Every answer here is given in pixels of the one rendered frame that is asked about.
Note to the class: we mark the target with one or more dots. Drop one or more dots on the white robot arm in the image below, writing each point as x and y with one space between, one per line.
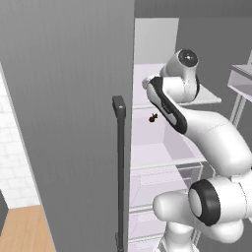
216 144

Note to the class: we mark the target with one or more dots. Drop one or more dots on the red strawberry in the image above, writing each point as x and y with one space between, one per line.
152 118

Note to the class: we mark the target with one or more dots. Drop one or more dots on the glass fridge shelf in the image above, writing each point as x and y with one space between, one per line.
154 162
206 96

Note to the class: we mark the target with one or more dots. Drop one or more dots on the grey fridge door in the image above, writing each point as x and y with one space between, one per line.
65 98

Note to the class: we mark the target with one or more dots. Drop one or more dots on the clear fridge drawer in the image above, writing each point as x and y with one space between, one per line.
141 226
157 187

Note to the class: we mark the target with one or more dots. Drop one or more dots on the white fridge door bin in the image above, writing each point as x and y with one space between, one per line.
241 80

